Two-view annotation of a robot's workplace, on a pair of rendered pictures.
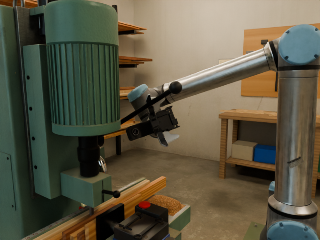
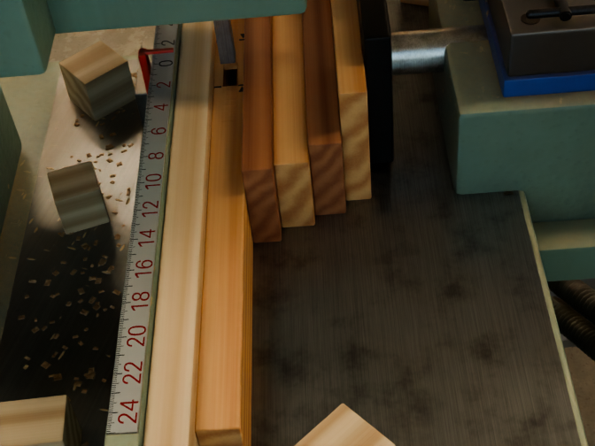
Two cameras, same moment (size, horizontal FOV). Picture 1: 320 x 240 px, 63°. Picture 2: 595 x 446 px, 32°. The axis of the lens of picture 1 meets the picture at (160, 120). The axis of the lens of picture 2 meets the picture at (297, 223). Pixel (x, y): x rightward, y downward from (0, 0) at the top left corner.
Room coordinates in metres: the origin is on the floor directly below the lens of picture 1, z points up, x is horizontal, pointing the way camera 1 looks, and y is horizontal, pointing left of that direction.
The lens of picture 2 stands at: (0.25, 0.42, 1.32)
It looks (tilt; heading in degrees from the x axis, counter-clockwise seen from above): 46 degrees down; 329
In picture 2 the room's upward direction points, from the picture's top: 7 degrees counter-clockwise
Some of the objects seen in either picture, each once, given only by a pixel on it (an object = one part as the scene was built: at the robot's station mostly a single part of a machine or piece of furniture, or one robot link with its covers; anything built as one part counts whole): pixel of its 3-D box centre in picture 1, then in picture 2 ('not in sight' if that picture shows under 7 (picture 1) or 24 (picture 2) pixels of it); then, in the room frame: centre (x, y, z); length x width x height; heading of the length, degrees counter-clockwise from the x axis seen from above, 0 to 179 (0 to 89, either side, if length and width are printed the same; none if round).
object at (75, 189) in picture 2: not in sight; (78, 197); (0.78, 0.28, 0.82); 0.03 x 0.03 x 0.03; 73
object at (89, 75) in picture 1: (85, 72); not in sight; (0.69, 0.19, 1.35); 0.18 x 0.18 x 0.31
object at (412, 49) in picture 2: (119, 229); (424, 50); (0.62, 0.10, 0.95); 0.09 x 0.07 x 0.09; 146
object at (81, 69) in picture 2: not in sight; (97, 80); (0.89, 0.21, 0.82); 0.04 x 0.04 x 0.04; 5
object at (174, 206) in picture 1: (164, 201); not in sight; (0.84, -0.01, 0.91); 0.12 x 0.09 x 0.03; 56
